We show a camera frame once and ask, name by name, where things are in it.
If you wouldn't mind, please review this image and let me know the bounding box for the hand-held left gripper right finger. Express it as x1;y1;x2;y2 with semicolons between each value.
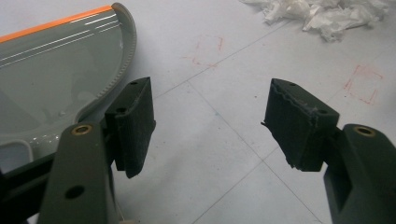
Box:
261;77;396;224

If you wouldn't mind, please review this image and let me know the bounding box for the grey dustpan with orange edge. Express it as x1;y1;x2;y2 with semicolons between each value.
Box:
0;2;138;174

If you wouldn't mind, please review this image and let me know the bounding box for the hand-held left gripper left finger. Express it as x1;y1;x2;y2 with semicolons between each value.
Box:
36;77;157;224

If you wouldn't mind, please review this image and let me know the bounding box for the pile of white tissues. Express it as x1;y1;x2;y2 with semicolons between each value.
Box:
239;0;390;43

